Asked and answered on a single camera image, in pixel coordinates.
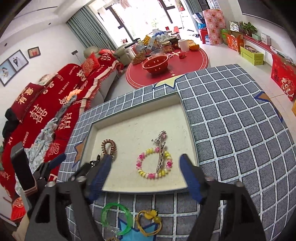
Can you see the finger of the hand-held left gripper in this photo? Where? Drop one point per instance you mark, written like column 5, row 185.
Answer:
column 81, row 172
column 56, row 160

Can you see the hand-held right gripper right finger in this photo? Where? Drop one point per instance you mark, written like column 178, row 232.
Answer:
column 192, row 180

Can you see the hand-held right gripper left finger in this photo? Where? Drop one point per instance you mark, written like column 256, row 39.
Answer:
column 101, row 178

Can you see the black hair claw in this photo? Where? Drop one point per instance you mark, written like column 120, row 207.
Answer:
column 94, row 161

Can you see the silver metal hair clip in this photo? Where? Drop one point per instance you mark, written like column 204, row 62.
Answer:
column 160, row 160

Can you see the small silver brooch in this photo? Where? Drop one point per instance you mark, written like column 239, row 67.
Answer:
column 159, row 138

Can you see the grey shallow tray box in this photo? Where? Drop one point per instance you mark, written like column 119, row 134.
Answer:
column 129, row 129

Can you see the pale blue floral blanket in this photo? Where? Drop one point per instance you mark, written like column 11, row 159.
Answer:
column 44, row 139

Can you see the green translucent bangle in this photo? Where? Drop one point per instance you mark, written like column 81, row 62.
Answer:
column 105, row 215

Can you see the black cloth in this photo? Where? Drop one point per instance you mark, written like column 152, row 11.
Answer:
column 10, row 122

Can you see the grey twisted cloth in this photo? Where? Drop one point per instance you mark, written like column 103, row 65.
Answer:
column 67, row 104

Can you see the grey checked table cloth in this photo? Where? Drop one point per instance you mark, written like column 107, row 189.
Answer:
column 231, row 129

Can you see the red lettered pillow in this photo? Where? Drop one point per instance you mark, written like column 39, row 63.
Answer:
column 26, row 102

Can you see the red printed sofa cover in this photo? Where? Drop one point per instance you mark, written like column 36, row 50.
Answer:
column 69, row 76

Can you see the red gold patterned cushion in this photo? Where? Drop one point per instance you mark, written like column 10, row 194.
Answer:
column 90, row 64

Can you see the red round table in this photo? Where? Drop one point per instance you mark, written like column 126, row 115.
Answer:
column 192, row 62

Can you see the red plastic colander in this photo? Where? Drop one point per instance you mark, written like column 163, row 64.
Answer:
column 156, row 64

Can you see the clear jar of nuts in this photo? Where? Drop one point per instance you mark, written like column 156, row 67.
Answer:
column 138, row 58

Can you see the pale green armchair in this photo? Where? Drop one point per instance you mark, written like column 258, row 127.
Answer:
column 122, row 52

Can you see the orange fruit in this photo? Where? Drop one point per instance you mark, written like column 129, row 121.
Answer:
column 194, row 47

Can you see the white paper roll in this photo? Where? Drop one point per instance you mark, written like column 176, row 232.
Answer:
column 183, row 45

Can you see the green curtain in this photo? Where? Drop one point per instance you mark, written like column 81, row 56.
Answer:
column 90, row 27

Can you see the yellow green flat boxes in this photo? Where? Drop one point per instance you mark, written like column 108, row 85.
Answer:
column 252, row 55

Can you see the large red gift box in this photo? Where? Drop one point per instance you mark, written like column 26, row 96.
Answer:
column 284, row 76

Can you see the orange red gift bag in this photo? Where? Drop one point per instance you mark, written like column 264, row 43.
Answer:
column 233, row 42

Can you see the red plastic stool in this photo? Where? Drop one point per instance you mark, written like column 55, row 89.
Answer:
column 203, row 36

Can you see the small white box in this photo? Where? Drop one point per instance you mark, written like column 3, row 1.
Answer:
column 266, row 39

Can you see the silver foil bag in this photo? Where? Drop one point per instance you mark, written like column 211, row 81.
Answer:
column 234, row 26

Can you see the potted green plant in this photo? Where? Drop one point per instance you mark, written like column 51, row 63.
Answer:
column 248, row 27

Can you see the blue white carton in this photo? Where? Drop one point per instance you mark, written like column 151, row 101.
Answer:
column 198, row 17

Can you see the double wedding photo frame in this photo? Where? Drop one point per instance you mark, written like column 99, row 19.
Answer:
column 13, row 67

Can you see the small red photo frame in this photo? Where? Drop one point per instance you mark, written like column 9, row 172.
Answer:
column 34, row 52

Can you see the red low wall shelf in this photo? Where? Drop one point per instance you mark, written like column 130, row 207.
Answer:
column 256, row 42

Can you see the black wall television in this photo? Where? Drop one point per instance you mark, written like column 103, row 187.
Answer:
column 268, row 9

